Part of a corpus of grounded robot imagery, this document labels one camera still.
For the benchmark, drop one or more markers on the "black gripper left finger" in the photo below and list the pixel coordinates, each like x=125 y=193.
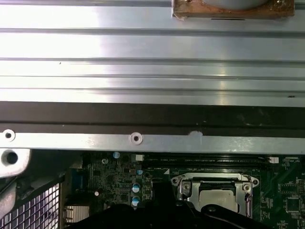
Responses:
x=119 y=219

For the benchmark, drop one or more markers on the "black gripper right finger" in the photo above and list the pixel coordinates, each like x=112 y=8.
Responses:
x=214 y=221

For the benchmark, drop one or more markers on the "square silver CPU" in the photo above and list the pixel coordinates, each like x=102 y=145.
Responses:
x=219 y=199

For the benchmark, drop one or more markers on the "thin metal locking lever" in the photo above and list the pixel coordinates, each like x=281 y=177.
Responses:
x=249 y=205

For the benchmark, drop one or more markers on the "metal socket cover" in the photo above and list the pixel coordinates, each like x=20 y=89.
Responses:
x=190 y=188

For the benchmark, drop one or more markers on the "CPU socket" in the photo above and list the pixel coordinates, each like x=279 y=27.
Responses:
x=175 y=180

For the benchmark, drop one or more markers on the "small finned heat sink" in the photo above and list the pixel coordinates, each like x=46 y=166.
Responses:
x=77 y=213

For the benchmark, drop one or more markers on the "black RAM stick row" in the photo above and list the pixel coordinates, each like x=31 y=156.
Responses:
x=202 y=160

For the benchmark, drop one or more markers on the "green motherboard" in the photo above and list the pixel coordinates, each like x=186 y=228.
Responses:
x=281 y=190

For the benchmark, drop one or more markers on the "black open PC case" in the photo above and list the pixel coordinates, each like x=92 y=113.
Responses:
x=152 y=114

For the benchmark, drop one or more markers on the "silver case corner bracket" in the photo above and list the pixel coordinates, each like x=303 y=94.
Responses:
x=21 y=162

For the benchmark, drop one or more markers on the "brown square base plate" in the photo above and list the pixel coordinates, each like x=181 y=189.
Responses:
x=186 y=10

